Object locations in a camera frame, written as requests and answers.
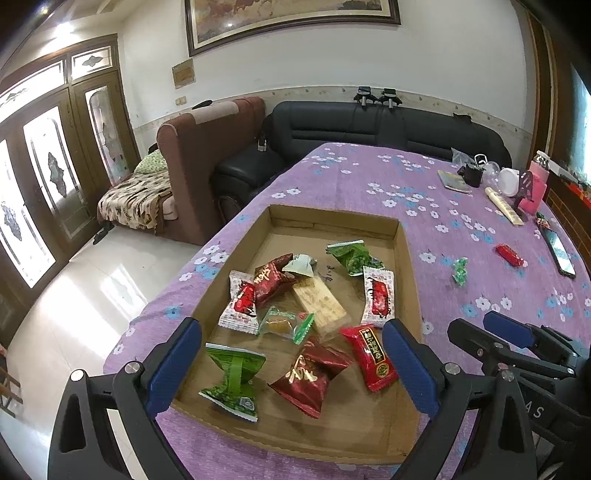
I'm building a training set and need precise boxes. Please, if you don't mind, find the white round jar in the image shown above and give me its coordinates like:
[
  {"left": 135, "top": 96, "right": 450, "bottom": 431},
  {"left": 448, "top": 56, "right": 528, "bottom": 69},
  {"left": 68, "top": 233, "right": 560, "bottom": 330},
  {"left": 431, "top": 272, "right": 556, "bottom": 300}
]
[{"left": 498, "top": 168, "right": 522, "bottom": 197}]

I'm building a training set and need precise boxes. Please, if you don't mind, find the large green snack packet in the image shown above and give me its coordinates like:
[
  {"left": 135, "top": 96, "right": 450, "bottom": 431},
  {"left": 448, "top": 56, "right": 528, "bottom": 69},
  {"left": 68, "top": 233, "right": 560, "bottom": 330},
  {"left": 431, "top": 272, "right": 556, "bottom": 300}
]
[{"left": 198, "top": 342, "right": 267, "bottom": 422}]

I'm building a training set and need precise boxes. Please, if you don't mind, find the purple floral tablecloth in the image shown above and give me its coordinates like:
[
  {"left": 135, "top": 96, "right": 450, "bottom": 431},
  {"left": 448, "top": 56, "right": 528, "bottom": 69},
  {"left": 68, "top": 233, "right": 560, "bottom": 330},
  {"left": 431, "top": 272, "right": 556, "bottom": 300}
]
[{"left": 102, "top": 142, "right": 591, "bottom": 480}]

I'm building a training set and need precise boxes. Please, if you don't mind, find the clear green pastry packet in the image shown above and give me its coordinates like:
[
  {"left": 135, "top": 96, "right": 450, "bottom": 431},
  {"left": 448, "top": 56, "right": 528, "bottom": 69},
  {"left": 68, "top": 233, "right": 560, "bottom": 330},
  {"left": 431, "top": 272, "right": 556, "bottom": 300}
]
[{"left": 257, "top": 305, "right": 315, "bottom": 344}]

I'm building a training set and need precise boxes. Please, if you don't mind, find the wooden chair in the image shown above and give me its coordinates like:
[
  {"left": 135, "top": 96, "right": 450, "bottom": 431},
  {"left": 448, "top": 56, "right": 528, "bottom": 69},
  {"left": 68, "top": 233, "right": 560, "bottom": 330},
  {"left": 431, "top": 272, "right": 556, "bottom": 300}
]
[{"left": 0, "top": 344, "right": 21, "bottom": 418}]

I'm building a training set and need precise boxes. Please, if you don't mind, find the pale green snack packet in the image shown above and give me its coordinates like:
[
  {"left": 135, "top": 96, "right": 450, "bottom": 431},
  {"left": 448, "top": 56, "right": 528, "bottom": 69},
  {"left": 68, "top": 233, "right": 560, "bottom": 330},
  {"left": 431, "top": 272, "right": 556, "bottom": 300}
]
[{"left": 281, "top": 254, "right": 317, "bottom": 278}]

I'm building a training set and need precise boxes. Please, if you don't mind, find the large dark red snack packet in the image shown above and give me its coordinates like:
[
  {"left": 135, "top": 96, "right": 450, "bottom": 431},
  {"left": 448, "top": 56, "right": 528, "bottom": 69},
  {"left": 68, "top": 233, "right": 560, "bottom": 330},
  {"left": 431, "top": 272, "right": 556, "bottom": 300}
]
[{"left": 268, "top": 337, "right": 354, "bottom": 418}]

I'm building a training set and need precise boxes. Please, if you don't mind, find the pink bottle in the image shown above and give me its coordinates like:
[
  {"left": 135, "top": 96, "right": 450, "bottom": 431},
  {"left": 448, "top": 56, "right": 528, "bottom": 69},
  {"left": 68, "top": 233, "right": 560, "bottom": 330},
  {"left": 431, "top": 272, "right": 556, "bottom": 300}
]
[{"left": 519, "top": 154, "right": 550, "bottom": 215}]

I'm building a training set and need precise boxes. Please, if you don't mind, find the wooden glass door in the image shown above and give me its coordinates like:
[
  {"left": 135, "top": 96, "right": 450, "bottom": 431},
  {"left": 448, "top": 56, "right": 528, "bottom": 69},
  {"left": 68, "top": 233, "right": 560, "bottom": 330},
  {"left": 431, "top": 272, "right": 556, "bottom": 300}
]
[{"left": 0, "top": 34, "right": 141, "bottom": 333}]

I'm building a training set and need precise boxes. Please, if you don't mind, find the cardboard box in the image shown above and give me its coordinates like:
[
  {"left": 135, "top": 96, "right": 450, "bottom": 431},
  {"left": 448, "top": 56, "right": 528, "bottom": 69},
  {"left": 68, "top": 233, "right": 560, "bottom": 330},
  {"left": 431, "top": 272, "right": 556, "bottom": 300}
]
[{"left": 171, "top": 204, "right": 423, "bottom": 466}]

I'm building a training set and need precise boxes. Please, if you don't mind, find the small booklet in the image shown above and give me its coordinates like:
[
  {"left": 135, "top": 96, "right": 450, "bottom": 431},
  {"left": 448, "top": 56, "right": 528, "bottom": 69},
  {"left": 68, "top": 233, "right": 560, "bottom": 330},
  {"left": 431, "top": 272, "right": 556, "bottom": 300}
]
[{"left": 438, "top": 170, "right": 472, "bottom": 193}]

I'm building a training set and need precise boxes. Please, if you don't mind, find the brown armchair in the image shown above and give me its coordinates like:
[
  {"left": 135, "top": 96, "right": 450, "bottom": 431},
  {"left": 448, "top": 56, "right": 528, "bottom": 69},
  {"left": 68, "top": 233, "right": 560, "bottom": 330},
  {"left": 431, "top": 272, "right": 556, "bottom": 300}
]
[{"left": 154, "top": 97, "right": 266, "bottom": 245}]

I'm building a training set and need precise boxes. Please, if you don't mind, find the red white snack packet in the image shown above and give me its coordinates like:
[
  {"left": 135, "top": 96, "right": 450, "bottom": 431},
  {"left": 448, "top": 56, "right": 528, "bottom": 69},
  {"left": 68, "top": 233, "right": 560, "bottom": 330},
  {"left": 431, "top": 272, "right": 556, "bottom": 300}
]
[
  {"left": 361, "top": 265, "right": 397, "bottom": 329},
  {"left": 218, "top": 271, "right": 260, "bottom": 335}
]

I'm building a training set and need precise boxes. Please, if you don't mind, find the green pillow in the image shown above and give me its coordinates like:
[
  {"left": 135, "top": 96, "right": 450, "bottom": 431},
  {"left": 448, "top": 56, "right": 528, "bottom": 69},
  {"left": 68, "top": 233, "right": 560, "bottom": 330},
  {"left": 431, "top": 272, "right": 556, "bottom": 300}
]
[{"left": 136, "top": 150, "right": 167, "bottom": 175}]

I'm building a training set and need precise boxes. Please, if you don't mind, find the patterned beige blanket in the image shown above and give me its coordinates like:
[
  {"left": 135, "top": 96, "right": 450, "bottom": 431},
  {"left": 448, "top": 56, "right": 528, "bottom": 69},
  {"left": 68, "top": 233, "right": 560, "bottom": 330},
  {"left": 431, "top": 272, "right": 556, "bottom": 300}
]
[{"left": 97, "top": 175, "right": 174, "bottom": 232}]

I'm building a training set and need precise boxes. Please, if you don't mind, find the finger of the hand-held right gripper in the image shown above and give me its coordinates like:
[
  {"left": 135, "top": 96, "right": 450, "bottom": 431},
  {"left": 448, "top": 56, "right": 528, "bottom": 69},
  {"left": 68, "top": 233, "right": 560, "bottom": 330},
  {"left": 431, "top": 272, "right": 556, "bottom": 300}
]
[
  {"left": 448, "top": 318, "right": 573, "bottom": 379},
  {"left": 484, "top": 311, "right": 589, "bottom": 367}
]

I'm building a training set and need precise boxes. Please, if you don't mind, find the dark perforated stand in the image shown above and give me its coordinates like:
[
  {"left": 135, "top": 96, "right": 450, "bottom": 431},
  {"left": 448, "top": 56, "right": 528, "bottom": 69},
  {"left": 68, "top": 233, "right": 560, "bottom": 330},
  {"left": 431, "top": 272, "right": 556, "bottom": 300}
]
[{"left": 516, "top": 170, "right": 539, "bottom": 208}]

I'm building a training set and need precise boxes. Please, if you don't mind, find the beige biscuit packet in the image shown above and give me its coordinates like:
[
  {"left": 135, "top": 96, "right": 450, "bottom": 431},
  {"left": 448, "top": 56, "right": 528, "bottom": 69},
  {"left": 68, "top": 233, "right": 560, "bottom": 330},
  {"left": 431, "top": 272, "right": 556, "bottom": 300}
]
[{"left": 292, "top": 276, "right": 348, "bottom": 342}]

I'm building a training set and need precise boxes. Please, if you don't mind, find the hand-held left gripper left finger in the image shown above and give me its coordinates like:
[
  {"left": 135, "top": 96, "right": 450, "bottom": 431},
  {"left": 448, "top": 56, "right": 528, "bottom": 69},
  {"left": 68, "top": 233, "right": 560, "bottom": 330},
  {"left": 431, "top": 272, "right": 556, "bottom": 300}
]
[{"left": 48, "top": 318, "right": 204, "bottom": 480}]

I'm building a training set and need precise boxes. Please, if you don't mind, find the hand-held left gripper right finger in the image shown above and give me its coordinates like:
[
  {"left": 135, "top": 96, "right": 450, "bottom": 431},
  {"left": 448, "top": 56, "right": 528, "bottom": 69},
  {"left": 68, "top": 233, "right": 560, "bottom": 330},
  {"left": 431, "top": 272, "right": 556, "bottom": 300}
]
[{"left": 382, "top": 319, "right": 539, "bottom": 480}]

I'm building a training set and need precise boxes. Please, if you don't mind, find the dark green snack packet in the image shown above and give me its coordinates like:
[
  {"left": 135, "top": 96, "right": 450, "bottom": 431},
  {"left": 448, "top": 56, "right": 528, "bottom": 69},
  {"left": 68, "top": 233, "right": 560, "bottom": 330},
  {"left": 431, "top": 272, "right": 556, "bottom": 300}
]
[{"left": 326, "top": 240, "right": 372, "bottom": 277}]

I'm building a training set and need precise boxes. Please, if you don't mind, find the black leather sofa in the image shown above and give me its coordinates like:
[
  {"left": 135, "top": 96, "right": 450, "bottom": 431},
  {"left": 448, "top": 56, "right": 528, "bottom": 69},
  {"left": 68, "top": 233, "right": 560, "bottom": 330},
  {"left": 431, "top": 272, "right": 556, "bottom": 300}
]
[{"left": 213, "top": 100, "right": 513, "bottom": 213}]

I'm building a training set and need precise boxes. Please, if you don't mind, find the black smartphone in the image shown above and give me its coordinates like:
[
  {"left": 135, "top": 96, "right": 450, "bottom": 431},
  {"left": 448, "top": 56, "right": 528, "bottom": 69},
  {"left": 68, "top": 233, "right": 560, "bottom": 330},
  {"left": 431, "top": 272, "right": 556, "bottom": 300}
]
[{"left": 540, "top": 228, "right": 577, "bottom": 278}]

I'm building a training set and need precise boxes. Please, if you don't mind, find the red packet gold label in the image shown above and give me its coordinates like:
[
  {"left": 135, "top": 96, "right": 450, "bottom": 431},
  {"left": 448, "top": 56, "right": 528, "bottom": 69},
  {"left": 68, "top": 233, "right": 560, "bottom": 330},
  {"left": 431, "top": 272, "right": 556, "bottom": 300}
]
[{"left": 340, "top": 324, "right": 400, "bottom": 393}]

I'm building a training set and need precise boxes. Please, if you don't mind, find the small dark red snack packet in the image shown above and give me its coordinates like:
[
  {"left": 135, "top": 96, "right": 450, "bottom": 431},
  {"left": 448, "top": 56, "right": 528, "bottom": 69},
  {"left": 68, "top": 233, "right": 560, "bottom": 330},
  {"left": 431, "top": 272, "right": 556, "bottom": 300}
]
[{"left": 253, "top": 253, "right": 298, "bottom": 308}]

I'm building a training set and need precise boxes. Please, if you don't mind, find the small red candy packet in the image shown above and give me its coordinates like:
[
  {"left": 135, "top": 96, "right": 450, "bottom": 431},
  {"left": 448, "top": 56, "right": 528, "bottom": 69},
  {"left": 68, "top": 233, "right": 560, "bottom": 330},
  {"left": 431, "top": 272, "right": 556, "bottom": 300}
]
[{"left": 495, "top": 244, "right": 525, "bottom": 267}]

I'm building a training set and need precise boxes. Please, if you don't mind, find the long cream box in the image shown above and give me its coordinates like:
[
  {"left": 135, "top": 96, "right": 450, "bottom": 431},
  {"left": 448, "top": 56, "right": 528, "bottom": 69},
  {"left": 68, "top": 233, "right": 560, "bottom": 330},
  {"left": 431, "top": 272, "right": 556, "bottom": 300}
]
[{"left": 485, "top": 187, "right": 525, "bottom": 226}]

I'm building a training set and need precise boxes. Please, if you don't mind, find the wall plaque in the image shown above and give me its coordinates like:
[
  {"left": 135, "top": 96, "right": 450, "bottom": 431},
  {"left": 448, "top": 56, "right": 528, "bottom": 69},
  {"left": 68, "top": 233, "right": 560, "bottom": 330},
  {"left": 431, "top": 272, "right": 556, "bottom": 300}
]
[{"left": 172, "top": 59, "right": 195, "bottom": 88}]

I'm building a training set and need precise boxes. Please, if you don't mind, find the framed painting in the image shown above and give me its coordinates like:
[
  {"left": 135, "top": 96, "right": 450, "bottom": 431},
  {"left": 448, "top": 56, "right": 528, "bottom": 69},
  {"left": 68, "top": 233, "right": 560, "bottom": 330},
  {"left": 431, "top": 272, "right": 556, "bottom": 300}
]
[{"left": 185, "top": 0, "right": 402, "bottom": 57}]

